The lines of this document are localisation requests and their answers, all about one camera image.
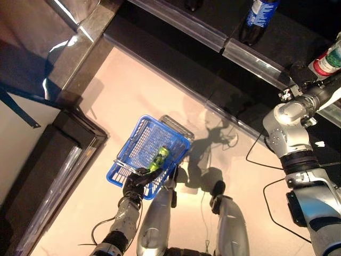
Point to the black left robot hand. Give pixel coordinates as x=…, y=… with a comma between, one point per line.
x=136, y=184

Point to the blue plastic shopping basket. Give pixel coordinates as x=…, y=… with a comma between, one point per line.
x=138, y=138

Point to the clear water bottle red label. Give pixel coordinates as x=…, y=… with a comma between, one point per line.
x=327, y=61

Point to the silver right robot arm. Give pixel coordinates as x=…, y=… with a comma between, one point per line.
x=287, y=128

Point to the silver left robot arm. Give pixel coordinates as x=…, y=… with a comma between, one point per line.
x=125, y=221

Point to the green soda can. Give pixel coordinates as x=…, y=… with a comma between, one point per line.
x=160, y=158

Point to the black display counter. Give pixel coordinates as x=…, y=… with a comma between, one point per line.
x=53, y=173

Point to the dark robot pelvis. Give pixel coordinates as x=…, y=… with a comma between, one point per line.
x=189, y=252

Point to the silver right robot leg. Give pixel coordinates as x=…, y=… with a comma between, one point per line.
x=231, y=226

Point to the black base shelf board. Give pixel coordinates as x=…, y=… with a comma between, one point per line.
x=239, y=101
x=160, y=53

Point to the dark shelf board clear strip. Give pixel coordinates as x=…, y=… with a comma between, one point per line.
x=293, y=34
x=186, y=24

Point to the dark stone plinth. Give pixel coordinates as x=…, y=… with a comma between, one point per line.
x=106, y=16

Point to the white paper scrap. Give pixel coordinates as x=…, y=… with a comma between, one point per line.
x=319, y=144

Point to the Pepsi cola bottle blue cap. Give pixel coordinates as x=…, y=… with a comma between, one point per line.
x=259, y=16

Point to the dark metal bracket strip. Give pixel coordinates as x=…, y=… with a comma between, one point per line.
x=16, y=106

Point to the dark metal frame post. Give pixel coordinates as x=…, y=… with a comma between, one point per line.
x=66, y=13

